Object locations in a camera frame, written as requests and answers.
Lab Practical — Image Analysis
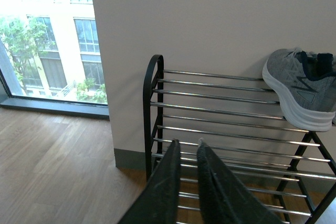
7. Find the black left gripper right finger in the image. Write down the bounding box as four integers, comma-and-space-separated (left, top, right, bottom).
197, 138, 282, 223

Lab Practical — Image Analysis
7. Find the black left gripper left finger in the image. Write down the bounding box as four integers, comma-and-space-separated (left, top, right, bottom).
119, 140, 181, 223

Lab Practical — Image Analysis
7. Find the grey knit sneaker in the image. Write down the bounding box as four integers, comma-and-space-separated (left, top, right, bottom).
262, 48, 335, 132

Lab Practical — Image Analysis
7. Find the black metal shoe rack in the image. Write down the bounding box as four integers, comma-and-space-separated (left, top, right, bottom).
143, 55, 335, 223

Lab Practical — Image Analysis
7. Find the dark window frame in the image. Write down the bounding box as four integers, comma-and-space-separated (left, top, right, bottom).
1, 44, 109, 120

